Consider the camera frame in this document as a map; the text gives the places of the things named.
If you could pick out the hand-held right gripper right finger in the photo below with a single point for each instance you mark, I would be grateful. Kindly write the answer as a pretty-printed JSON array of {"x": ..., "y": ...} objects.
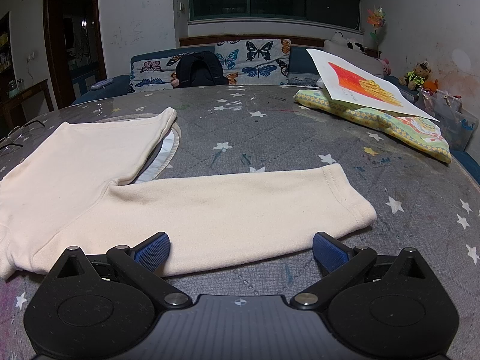
[{"x": 332, "y": 251}]

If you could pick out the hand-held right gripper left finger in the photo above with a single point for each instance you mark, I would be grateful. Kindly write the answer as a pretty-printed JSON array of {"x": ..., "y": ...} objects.
[{"x": 152, "y": 251}]

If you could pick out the cream sweatshirt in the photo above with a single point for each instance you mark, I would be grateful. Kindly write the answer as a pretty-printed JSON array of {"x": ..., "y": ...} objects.
[{"x": 93, "y": 165}]

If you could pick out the grey star-print bed cover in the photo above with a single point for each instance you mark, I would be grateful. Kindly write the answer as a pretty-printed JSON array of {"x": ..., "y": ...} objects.
[{"x": 281, "y": 138}]

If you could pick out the yellow green patterned cushion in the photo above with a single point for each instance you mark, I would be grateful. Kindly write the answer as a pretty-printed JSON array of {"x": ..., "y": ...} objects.
[{"x": 412, "y": 131}]

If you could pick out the drawing paper sheet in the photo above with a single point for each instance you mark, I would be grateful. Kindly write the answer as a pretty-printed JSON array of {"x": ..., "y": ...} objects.
[{"x": 360, "y": 82}]

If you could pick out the eyeglasses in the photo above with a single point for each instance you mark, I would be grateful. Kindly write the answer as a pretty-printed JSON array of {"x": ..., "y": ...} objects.
[{"x": 38, "y": 122}]

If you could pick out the clear plastic storage box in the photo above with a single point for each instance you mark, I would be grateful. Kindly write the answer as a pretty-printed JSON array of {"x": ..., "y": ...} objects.
[{"x": 450, "y": 120}]

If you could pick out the black backpack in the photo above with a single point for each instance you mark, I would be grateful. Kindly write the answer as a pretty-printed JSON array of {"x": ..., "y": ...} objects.
[{"x": 200, "y": 69}]

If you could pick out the orange toy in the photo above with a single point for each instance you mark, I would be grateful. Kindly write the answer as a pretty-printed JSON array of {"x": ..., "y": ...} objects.
[{"x": 431, "y": 87}]

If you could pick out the pink plush toy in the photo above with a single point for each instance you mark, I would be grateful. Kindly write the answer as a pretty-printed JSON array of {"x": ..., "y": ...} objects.
[{"x": 386, "y": 66}]

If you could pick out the teddy bear with yellow vest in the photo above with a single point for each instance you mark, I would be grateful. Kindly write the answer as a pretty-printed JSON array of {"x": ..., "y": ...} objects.
[{"x": 414, "y": 77}]

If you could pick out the brown wooden side table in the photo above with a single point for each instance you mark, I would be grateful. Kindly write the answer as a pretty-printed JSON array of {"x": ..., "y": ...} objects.
[{"x": 22, "y": 97}]

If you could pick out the black and white plush toy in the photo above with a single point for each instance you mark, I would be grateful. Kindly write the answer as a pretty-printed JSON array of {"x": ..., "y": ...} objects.
[{"x": 358, "y": 46}]

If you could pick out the butterfly-print sofa cover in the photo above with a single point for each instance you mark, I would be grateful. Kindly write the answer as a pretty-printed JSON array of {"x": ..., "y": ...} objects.
[{"x": 258, "y": 56}]

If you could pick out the pale green jar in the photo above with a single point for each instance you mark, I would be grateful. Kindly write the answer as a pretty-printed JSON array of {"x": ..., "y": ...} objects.
[{"x": 13, "y": 89}]

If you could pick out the colourful pinwheel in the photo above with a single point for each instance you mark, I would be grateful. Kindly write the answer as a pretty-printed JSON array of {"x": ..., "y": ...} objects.
[{"x": 377, "y": 20}]

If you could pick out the wall socket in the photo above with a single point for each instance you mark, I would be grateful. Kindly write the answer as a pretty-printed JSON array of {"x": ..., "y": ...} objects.
[{"x": 30, "y": 57}]

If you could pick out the brown wooden door frame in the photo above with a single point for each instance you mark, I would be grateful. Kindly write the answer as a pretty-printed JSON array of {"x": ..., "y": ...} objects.
[{"x": 47, "y": 45}]

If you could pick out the wall shelf with goods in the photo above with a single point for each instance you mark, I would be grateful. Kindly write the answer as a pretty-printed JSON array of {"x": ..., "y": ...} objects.
[{"x": 4, "y": 45}]

